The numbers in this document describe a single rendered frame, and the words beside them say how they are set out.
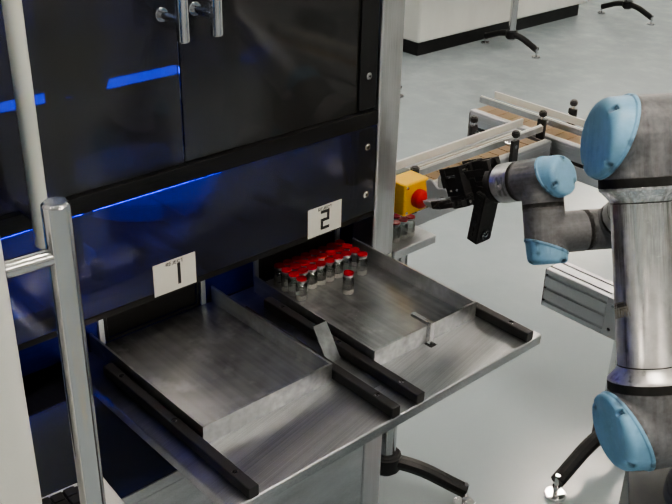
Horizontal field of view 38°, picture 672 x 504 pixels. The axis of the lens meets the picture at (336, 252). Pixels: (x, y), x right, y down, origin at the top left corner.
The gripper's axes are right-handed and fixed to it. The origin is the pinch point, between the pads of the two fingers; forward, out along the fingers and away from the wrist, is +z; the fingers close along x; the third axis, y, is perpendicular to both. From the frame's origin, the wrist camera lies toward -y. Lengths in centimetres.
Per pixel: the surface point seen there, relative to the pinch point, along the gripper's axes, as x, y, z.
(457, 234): -149, -41, 146
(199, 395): 65, -15, -5
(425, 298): 14.2, -15.7, -7.2
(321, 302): 30.6, -10.7, 3.5
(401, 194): 3.6, 3.4, 3.7
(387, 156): 8.6, 12.1, -0.7
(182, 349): 60, -9, 7
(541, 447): -63, -88, 46
